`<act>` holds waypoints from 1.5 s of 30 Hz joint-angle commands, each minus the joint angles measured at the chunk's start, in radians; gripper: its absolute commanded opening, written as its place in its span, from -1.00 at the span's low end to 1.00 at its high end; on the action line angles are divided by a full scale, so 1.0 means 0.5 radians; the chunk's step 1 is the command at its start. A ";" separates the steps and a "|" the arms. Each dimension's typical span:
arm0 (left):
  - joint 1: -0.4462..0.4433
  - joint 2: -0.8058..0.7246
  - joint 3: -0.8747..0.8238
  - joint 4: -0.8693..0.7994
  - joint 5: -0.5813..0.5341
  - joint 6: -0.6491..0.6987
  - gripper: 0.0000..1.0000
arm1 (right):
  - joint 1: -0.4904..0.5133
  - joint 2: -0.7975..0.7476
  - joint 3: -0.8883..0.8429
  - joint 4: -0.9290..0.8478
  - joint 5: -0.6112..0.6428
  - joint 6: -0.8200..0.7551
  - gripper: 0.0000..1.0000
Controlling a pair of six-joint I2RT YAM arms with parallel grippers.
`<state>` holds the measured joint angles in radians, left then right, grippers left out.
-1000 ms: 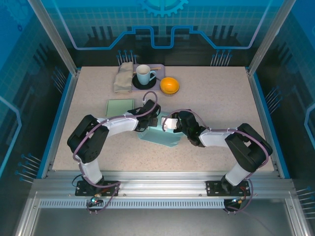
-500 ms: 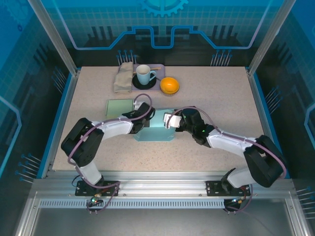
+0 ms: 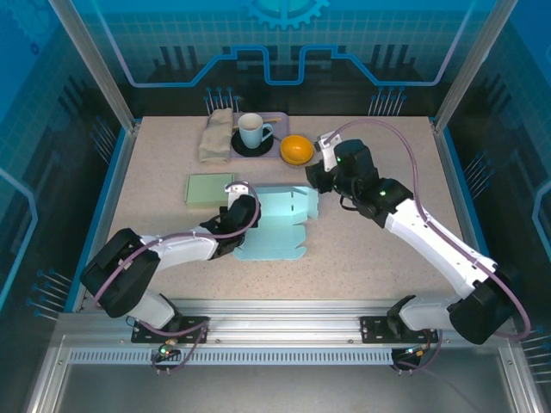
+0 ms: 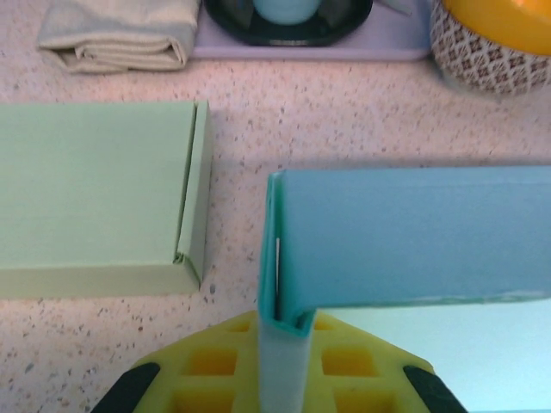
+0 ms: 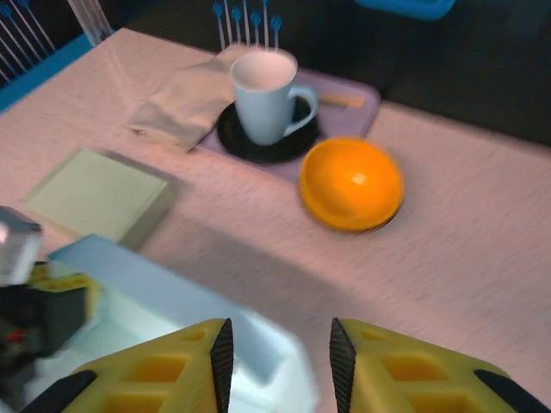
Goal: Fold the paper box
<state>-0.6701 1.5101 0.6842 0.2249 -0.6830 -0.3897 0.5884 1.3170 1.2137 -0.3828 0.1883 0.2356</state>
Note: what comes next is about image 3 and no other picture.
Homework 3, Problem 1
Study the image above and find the green paper box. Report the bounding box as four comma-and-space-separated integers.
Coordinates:
184, 172, 236, 212

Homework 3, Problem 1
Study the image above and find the orange patterned bowl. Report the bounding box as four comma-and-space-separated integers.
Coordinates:
279, 134, 315, 167

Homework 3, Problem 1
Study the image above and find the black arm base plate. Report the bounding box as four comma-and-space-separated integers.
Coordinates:
131, 315, 211, 345
359, 315, 440, 345

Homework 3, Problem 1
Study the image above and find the aluminium frame rail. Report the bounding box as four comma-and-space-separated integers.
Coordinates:
55, 299, 517, 349

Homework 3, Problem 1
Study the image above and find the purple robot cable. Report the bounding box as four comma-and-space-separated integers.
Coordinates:
92, 182, 263, 376
326, 120, 533, 375

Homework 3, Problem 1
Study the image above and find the black saucer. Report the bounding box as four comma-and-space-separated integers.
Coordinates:
231, 128, 276, 158

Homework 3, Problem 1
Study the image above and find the folded beige cloth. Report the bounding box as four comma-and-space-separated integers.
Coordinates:
197, 108, 234, 165

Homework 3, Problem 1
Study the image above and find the wooden handled utensil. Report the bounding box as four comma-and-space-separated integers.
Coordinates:
232, 114, 282, 130

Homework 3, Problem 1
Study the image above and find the aluminium frame post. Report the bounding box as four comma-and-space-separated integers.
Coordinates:
434, 0, 522, 130
49, 0, 141, 133

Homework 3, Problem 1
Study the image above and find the light blue paper box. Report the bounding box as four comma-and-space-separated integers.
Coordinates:
232, 184, 320, 263

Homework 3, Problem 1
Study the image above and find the lavender tray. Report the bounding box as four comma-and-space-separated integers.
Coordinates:
230, 111, 290, 161

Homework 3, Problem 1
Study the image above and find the light blue mug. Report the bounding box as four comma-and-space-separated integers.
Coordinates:
238, 113, 276, 149

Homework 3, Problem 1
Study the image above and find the slotted cable duct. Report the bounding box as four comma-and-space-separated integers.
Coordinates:
67, 347, 436, 367

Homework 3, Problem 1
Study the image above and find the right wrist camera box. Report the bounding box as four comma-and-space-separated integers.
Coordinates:
315, 132, 344, 171

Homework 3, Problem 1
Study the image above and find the blue table edge strip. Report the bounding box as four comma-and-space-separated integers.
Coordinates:
443, 128, 509, 313
64, 126, 130, 313

